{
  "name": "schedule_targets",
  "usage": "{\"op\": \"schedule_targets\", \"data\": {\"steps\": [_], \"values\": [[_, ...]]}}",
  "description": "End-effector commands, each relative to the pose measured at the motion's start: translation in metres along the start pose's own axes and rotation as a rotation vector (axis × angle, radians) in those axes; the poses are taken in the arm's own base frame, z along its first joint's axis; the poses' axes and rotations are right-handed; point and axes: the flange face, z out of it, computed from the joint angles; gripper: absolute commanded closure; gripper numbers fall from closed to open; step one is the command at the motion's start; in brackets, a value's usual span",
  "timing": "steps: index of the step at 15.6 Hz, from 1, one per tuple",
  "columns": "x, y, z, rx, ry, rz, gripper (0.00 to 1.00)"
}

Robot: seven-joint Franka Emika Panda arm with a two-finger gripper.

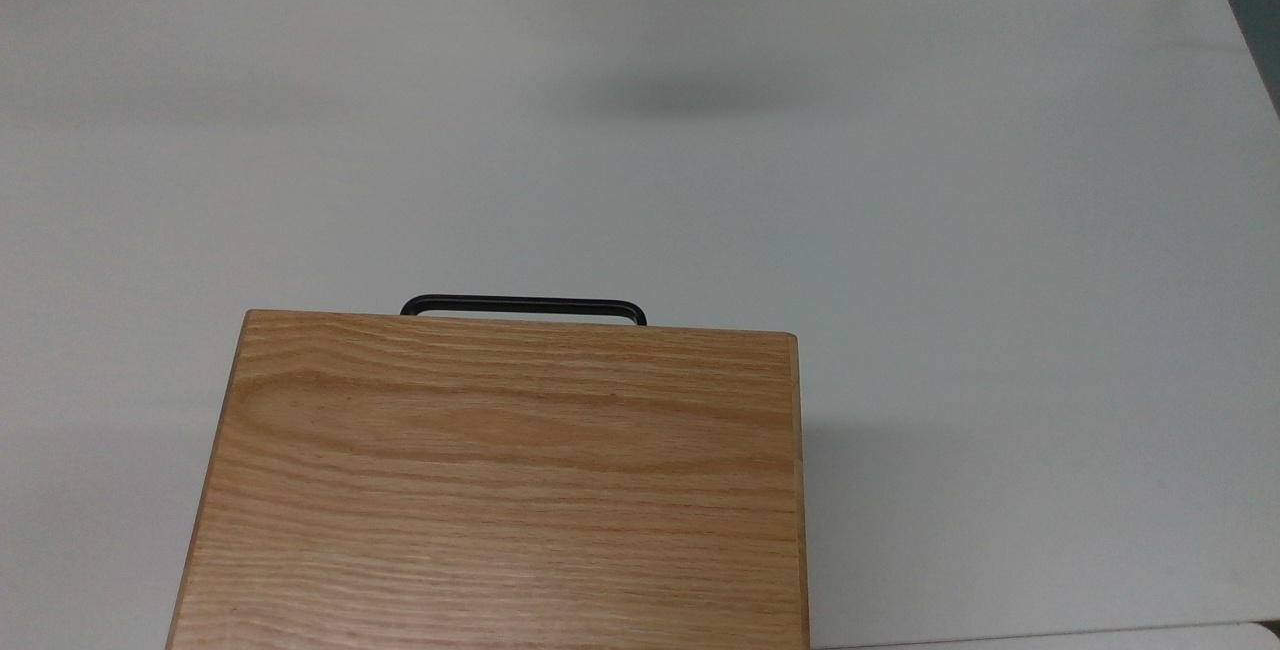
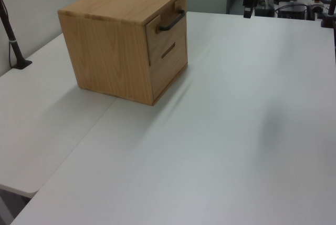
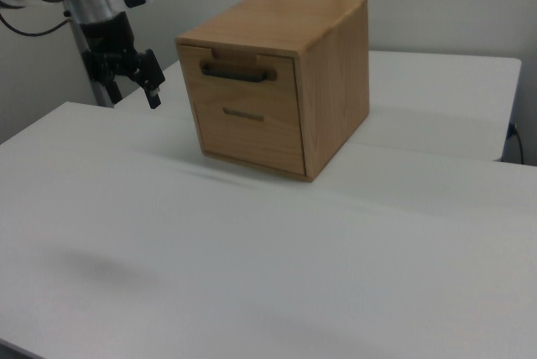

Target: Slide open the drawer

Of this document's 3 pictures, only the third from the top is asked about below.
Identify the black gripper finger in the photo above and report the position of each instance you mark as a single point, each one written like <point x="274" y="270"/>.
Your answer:
<point x="150" y="71"/>
<point x="100" y="67"/>

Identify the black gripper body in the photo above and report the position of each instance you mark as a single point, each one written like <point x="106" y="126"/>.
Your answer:
<point x="109" y="36"/>

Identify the wooden drawer with recessed pull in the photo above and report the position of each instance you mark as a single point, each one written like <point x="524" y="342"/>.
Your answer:
<point x="251" y="143"/>

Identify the wooden drawer cabinet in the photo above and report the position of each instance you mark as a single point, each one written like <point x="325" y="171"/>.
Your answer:
<point x="335" y="82"/>

